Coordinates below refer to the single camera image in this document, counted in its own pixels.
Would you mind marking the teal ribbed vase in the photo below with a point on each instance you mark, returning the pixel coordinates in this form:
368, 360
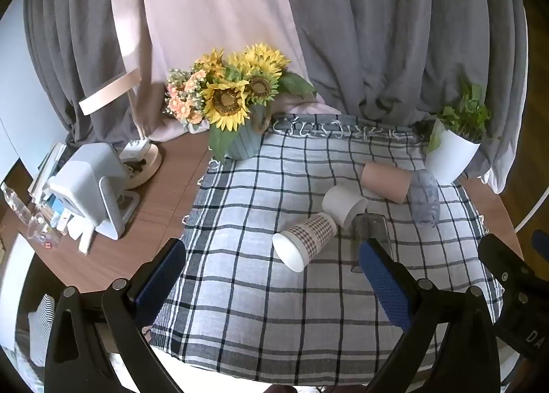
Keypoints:
245, 142

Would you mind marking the clear plastic bottle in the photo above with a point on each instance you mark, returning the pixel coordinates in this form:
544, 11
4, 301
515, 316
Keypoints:
15, 204

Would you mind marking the white power adapter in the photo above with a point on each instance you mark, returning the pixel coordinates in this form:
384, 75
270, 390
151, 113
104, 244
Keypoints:
134, 148

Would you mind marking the clear plastic packet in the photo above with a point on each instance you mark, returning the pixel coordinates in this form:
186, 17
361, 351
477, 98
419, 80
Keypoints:
40, 230

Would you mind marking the white plant pot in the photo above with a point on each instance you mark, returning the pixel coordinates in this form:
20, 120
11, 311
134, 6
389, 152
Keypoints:
450, 157

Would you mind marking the striped grey cloth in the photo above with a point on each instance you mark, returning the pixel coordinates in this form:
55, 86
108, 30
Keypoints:
40, 328

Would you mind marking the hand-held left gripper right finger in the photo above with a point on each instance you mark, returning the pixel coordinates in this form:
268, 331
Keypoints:
386, 286

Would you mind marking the checked grey tablecloth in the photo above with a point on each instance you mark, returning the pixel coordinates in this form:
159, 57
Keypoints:
257, 290

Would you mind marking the bluish clear plastic cup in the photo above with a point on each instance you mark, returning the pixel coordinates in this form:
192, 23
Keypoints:
423, 200

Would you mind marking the green potted plant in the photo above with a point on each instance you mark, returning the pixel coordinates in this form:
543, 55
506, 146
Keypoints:
465, 114

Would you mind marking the checked paper cup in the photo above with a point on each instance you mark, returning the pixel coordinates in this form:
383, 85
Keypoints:
306, 238

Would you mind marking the pink curtain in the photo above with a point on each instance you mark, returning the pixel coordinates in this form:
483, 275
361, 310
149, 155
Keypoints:
201, 3

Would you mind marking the stack of books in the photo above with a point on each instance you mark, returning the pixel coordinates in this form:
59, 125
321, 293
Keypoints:
45, 170

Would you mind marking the sunflower bouquet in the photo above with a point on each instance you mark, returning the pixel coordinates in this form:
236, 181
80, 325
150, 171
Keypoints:
227, 97

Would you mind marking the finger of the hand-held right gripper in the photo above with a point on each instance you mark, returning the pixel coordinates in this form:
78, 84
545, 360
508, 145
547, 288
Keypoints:
506, 266
541, 244

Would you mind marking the white cup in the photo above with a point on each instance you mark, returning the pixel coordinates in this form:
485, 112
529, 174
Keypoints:
341, 202

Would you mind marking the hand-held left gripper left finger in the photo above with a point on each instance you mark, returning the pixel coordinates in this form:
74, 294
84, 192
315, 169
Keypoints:
161, 277

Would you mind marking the pink cup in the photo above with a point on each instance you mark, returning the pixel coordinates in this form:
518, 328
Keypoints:
386, 182

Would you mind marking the clear glass cup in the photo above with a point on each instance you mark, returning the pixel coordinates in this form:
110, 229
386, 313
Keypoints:
369, 228

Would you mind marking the white projector on stand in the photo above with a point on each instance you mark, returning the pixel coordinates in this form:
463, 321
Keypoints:
83, 178

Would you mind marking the grey curtain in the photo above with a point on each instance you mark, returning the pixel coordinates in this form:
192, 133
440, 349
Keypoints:
386, 33

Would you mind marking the blue and white box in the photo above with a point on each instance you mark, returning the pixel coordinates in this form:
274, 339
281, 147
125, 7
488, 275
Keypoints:
58, 206

